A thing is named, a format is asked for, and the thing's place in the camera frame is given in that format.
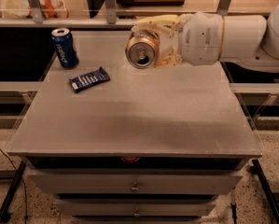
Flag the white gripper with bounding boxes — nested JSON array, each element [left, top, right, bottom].
[[132, 12, 223, 68]]

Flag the orange soda can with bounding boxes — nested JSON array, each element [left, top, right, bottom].
[[125, 30, 160, 69]]

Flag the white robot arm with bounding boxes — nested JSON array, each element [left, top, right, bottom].
[[125, 5, 279, 73]]

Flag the blue Pepsi can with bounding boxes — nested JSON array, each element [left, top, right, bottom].
[[51, 28, 79, 69]]

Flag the dark blue snack wrapper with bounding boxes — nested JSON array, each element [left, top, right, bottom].
[[69, 67, 110, 93]]

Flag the grey drawer cabinet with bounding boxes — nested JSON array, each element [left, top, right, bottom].
[[10, 31, 261, 224]]

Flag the orange white plastic bag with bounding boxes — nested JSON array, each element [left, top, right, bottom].
[[25, 0, 69, 19]]

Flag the upper drawer knob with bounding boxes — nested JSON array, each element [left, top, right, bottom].
[[131, 182, 140, 192]]

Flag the drawer knob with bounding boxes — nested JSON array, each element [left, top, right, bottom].
[[131, 182, 140, 192], [133, 208, 141, 217]]

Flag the lower drawer knob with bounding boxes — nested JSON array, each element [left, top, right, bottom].
[[133, 208, 141, 217]]

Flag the metal shelf rail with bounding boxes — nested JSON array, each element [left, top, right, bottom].
[[0, 0, 279, 30]]

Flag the black floor cable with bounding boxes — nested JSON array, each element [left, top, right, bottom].
[[0, 133, 29, 224]]

